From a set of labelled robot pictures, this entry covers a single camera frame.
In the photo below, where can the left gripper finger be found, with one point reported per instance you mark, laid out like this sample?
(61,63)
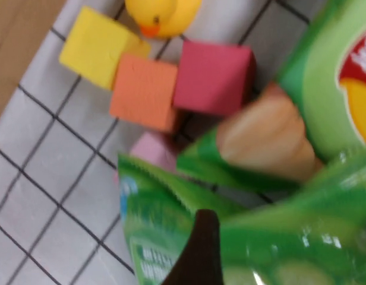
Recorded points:
(201,261)

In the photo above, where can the green Lay's chips bag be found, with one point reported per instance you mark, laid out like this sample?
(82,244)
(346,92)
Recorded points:
(290,243)
(319,89)

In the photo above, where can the pink foam cube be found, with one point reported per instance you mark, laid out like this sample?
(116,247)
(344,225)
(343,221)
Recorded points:
(153,151)

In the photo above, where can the orange foam cube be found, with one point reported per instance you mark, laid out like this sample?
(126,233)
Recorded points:
(144,92)

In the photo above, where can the red foam cube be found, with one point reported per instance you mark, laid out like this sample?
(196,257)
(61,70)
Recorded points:
(212,77)

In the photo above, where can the yellow foam cube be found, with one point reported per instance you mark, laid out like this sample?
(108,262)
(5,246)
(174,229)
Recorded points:
(94,50)

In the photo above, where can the yellow rubber duck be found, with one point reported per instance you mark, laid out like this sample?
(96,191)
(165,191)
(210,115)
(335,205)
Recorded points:
(165,15)

